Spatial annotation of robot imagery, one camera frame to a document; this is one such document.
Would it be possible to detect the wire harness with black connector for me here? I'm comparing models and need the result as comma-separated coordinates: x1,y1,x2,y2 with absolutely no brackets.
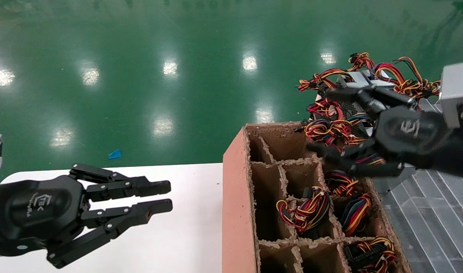
345,237,397,273

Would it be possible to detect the grey perforated power supply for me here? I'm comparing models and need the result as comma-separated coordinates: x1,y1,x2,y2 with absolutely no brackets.
340,100,369,118

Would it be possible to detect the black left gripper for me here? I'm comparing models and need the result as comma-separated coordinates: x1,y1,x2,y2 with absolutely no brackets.
0,163,173,269

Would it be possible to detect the red yellow black wire harness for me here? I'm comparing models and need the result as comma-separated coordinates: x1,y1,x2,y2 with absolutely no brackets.
276,186,330,232

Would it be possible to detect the clear plastic grid tray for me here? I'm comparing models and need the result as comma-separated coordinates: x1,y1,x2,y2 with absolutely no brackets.
380,97,463,273

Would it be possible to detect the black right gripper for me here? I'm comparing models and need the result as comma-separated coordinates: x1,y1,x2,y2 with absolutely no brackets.
307,85,450,179

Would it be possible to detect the blue red yellow wire harness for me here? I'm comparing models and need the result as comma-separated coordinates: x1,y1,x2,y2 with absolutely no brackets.
340,193,372,236

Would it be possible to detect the coiled red yellow wire harness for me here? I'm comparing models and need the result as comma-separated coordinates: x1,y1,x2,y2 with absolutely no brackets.
303,118,369,147

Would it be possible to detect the brown cardboard divider box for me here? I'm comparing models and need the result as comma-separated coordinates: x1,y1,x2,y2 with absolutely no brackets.
222,122,412,273

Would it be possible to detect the large grey metal power supply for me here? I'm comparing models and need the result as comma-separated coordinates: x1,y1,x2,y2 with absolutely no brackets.
372,167,419,192

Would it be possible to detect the red orange wire harness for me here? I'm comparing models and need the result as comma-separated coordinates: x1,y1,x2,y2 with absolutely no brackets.
297,68,355,93
347,52,376,73

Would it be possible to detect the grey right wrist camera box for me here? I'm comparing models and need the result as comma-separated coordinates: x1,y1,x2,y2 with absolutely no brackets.
439,61,463,130

